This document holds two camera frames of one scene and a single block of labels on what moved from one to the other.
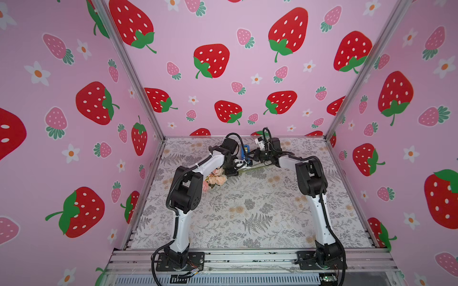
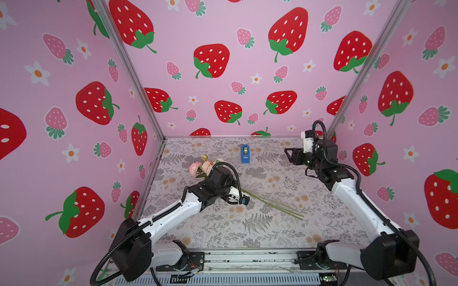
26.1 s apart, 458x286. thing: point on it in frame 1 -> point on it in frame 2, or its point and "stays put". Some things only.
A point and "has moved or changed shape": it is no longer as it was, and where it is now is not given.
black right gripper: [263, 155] -> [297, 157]
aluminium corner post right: [399, 10] stays put
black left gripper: [231, 173] -> [225, 198]
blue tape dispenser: [243, 154] stays put
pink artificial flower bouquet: [217, 177] has moved or changed shape
